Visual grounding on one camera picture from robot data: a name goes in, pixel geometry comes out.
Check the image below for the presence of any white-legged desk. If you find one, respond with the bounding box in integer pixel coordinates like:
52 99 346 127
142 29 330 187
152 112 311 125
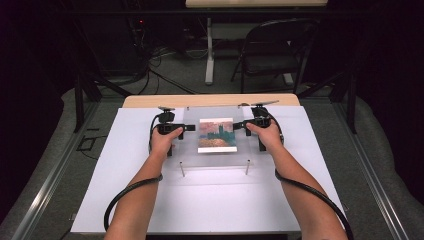
184 0 329 86

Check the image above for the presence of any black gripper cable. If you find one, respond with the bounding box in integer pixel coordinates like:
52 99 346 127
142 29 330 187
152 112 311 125
266 111 355 240
103 113 164 233

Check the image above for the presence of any black metal stand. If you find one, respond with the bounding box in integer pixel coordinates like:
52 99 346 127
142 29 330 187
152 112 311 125
296 66 359 135
71 19 133 134

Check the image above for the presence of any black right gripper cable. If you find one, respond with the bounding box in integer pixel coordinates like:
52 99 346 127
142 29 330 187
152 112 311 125
266 111 355 240

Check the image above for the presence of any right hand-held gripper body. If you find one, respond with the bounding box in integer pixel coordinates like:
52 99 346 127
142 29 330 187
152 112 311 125
244 99 280 153

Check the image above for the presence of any wooden table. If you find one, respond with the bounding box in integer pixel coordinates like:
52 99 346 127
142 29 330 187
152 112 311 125
122 93 301 109

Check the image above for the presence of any painting print card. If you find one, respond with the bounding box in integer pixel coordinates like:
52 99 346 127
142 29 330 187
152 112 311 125
197 117 238 154

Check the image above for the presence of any person's left hand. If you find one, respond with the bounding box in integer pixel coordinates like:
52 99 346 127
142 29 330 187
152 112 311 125
149 127 185 160

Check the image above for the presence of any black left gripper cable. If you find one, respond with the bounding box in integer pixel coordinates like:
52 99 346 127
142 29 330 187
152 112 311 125
103 113 164 233

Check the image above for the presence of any white foam board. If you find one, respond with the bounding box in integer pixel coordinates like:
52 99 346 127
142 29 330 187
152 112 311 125
70 105 351 234

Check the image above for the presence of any clear acrylic picture frame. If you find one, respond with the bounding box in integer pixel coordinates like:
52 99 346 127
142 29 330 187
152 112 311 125
171 105 258 178

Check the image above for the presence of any dark equipment rack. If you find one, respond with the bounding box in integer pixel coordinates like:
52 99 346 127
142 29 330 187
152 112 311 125
124 0 149 71

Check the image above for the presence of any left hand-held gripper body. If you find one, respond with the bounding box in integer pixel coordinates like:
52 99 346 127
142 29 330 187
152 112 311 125
156 105 187 158

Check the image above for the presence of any aluminium floor rail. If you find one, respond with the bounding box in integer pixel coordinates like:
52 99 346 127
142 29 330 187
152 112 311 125
11 101 101 240
333 101 410 240

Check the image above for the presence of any person's right hand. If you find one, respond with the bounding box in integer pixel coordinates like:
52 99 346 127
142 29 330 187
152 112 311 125
245 120 285 155

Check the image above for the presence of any black folding chair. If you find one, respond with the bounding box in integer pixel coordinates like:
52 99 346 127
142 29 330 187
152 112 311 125
230 18 321 95

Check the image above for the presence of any bundle of black floor cables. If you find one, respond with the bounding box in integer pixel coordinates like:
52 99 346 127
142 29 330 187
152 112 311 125
126 19 201 96

